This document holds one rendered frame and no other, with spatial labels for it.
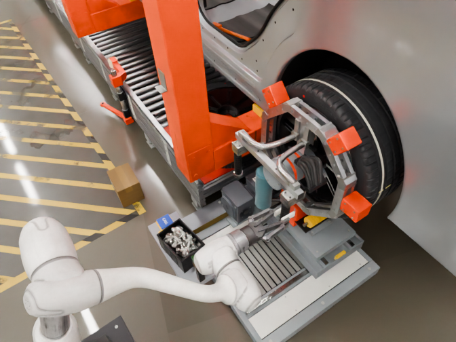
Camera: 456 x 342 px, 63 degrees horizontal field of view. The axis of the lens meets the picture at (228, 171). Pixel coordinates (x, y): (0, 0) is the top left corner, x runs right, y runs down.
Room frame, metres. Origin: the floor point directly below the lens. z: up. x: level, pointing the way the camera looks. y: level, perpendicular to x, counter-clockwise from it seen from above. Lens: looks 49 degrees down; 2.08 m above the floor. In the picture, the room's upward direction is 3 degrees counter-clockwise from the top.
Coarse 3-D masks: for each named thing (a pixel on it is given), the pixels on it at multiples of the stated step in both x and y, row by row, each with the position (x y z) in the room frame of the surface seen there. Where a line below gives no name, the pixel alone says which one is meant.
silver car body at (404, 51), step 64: (256, 0) 2.85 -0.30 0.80; (320, 0) 1.34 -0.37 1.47; (384, 0) 1.12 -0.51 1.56; (448, 0) 0.96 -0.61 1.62; (256, 64) 1.71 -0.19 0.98; (384, 64) 1.06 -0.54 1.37; (448, 64) 0.89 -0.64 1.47; (448, 128) 0.82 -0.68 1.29; (448, 192) 0.73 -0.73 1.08; (448, 256) 0.63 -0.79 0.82
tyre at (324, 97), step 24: (336, 72) 1.34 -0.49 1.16; (312, 96) 1.19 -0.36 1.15; (336, 96) 1.15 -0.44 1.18; (360, 96) 1.15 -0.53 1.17; (336, 120) 1.07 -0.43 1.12; (360, 120) 1.05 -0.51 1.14; (384, 120) 1.06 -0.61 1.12; (360, 144) 0.97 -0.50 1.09; (384, 144) 0.99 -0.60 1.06; (360, 168) 0.93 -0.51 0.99; (384, 168) 0.93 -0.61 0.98; (360, 192) 0.90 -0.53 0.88; (384, 192) 0.92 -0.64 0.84
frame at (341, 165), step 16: (272, 112) 1.28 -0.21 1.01; (288, 112) 1.18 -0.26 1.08; (304, 112) 1.17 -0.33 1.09; (272, 128) 1.33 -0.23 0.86; (320, 128) 1.03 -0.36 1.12; (336, 128) 1.04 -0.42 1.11; (336, 160) 0.94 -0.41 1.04; (336, 176) 0.92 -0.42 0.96; (352, 176) 0.91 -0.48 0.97; (336, 192) 0.91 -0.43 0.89; (304, 208) 1.03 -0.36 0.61; (320, 208) 0.96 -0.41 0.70; (336, 208) 0.89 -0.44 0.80
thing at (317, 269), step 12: (276, 204) 1.38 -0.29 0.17; (288, 240) 1.12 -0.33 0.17; (348, 240) 1.09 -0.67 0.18; (360, 240) 1.10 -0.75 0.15; (300, 252) 1.03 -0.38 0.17; (336, 252) 1.03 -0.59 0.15; (348, 252) 1.02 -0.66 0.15; (312, 264) 0.97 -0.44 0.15; (324, 264) 0.95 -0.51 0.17; (336, 264) 0.98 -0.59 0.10
